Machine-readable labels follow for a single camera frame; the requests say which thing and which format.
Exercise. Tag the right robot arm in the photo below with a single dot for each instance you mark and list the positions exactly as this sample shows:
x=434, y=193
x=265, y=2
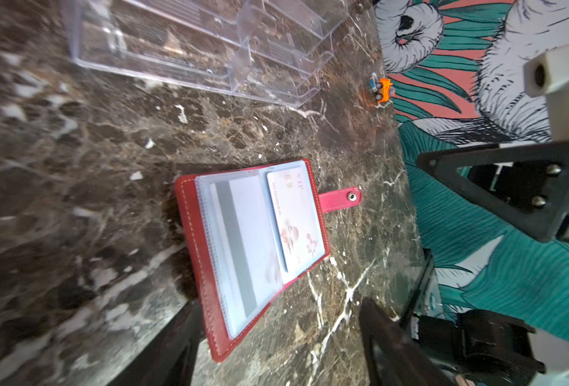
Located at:
x=484, y=347

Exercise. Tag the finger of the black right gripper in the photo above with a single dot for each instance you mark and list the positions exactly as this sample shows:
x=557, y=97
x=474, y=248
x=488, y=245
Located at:
x=527, y=186

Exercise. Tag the orange toy car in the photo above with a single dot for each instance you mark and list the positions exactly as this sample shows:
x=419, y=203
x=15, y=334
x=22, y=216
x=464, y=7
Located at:
x=382, y=90

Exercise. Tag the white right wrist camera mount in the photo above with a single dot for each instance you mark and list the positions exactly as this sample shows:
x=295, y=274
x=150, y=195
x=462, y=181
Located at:
x=547, y=75

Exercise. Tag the red leather card holder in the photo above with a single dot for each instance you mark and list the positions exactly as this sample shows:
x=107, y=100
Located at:
x=198, y=221

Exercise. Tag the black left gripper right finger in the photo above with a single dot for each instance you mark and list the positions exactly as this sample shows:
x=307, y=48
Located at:
x=391, y=355

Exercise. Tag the magnetic stripe card in holder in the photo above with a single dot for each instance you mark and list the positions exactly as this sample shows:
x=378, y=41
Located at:
x=248, y=259

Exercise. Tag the clear acrylic card display rack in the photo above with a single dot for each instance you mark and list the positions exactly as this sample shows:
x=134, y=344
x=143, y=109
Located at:
x=270, y=51

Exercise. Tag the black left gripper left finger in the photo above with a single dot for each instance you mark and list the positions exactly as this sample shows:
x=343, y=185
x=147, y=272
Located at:
x=170, y=358

